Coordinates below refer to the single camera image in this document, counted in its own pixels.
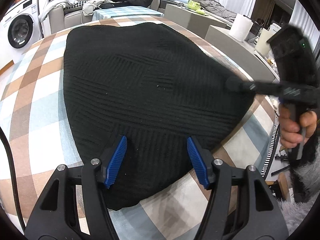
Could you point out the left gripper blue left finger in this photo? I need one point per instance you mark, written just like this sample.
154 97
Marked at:
113 158

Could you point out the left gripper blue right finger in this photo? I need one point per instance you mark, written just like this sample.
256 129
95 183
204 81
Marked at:
197 163

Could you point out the black knit sweater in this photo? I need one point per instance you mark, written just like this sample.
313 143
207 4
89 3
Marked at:
156 87

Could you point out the grey white clothes pile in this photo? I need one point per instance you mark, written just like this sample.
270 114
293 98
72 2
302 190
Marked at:
87 7

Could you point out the person right hand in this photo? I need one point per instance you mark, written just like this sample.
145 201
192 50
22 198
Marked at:
293 133

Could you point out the white paper towel roll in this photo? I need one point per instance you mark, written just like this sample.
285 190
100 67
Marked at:
240 27

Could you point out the checkered tablecloth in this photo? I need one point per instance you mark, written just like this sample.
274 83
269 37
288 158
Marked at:
33 118

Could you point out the green toy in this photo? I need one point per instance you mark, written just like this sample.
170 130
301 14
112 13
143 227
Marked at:
196 7

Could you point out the grey side cabinet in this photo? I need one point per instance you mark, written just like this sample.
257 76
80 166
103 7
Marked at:
196 23

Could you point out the teal checkered cloth table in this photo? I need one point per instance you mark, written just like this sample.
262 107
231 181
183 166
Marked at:
102 14

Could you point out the white washing machine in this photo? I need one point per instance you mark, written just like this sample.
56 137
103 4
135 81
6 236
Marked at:
20 29

